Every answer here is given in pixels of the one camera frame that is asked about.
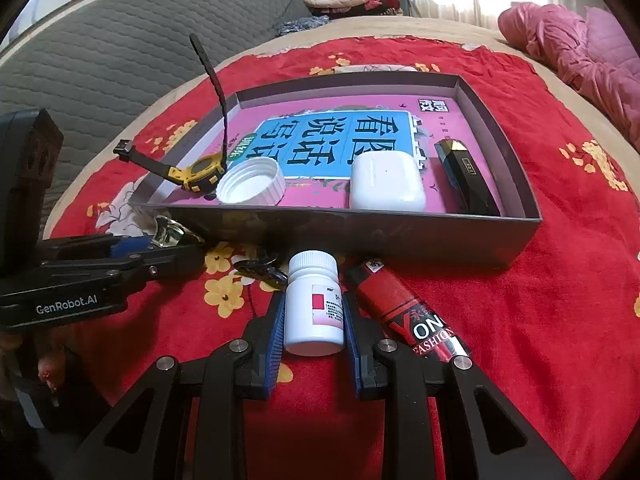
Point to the white ribbed bottle cap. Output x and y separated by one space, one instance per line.
250 190

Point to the dark floral cloth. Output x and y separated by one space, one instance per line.
302 25

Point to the white earbuds case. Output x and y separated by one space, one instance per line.
385 180

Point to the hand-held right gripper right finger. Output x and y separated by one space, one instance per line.
352 355

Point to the person's left hand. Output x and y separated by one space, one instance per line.
50 367

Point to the red floral blanket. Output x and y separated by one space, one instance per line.
550 310

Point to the pink and blue book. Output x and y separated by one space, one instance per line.
325 130

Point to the black hair clip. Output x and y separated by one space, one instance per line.
260 270

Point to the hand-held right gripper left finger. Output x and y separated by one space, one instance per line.
275 350

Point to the red and black tube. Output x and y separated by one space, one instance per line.
395 305

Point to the white pill bottle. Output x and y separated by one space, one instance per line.
312 320

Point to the grey quilted sofa cover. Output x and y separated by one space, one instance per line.
150 35

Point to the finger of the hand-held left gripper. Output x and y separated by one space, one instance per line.
170 260
131 246

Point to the pink quilted jacket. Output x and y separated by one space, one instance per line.
590 60

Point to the grey cardboard box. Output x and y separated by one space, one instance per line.
375 237

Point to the black and yellow wristwatch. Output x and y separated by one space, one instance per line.
197 172

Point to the beige bed sheet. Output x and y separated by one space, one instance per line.
425 27

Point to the black and gold lipstick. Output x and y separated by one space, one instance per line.
465 180

